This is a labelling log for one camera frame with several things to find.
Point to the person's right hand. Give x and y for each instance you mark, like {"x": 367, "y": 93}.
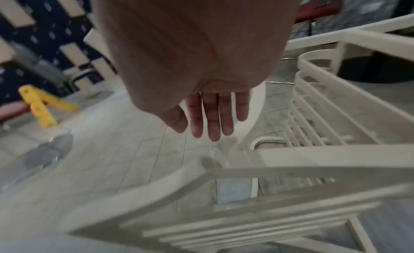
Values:
{"x": 194, "y": 47}

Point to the white slatted wooden chair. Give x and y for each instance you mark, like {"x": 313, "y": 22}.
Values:
{"x": 323, "y": 157}

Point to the red upholstered chair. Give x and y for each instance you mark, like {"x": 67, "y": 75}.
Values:
{"x": 318, "y": 9}
{"x": 13, "y": 111}

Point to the yellow wet floor sign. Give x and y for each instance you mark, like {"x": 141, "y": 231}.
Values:
{"x": 40, "y": 110}

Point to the black metal frame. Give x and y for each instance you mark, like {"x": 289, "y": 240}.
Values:
{"x": 81, "y": 77}

